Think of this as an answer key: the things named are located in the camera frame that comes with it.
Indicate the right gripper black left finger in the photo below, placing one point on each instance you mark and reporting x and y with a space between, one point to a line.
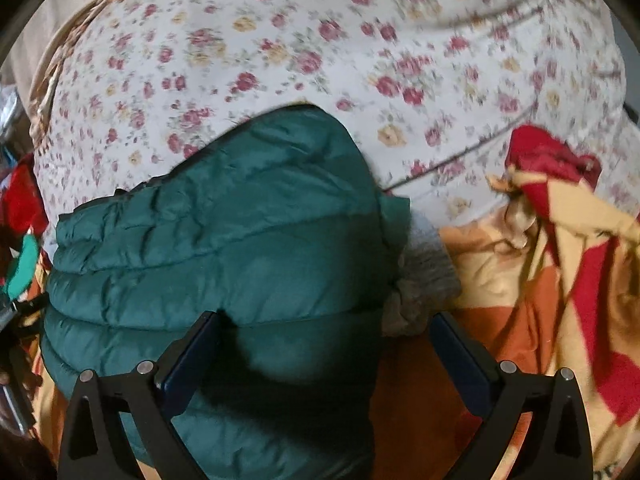
95 444

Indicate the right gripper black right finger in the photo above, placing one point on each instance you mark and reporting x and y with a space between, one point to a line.
557 442

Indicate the green quilted puffer jacket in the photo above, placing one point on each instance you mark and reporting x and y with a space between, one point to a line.
279 226

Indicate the teal green garment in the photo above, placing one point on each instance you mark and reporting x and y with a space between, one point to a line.
22 268

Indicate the yellow red rose blanket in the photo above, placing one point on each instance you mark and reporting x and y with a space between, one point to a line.
549 281

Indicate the red garment pile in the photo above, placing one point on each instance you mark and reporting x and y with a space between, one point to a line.
22 209

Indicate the beige fringed bedspread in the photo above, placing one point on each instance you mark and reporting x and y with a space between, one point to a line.
36 59

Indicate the white floral quilt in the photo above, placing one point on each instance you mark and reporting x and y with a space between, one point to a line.
429 90

